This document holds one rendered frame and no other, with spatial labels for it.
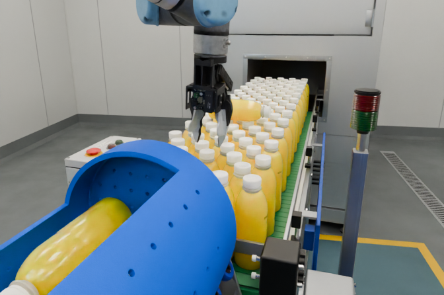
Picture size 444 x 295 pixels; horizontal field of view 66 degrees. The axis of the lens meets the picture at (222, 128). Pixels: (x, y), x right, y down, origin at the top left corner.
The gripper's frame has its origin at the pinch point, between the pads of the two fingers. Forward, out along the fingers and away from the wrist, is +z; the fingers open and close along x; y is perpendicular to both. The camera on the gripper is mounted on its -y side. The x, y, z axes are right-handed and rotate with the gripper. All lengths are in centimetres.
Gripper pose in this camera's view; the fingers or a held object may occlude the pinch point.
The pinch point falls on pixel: (209, 138)
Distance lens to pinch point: 82.8
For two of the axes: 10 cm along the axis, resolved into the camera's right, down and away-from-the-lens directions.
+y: -2.9, 3.0, -9.1
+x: 9.6, 1.5, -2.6
